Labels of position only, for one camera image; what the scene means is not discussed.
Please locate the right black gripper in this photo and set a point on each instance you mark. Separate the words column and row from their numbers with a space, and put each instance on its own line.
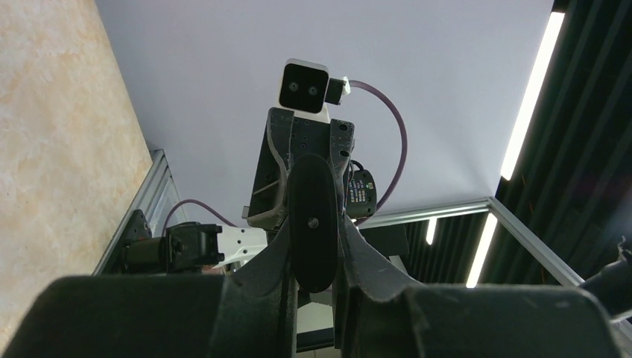
column 286, row 138

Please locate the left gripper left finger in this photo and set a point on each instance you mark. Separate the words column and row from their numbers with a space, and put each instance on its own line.
column 251, row 313

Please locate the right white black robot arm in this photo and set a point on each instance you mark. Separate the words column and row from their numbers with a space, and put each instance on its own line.
column 360, row 194

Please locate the black remote control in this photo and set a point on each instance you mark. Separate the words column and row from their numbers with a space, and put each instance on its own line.
column 313, row 223

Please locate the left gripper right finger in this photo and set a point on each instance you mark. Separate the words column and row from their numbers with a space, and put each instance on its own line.
column 380, row 311

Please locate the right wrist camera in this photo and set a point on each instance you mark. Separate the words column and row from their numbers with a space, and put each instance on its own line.
column 307, row 88

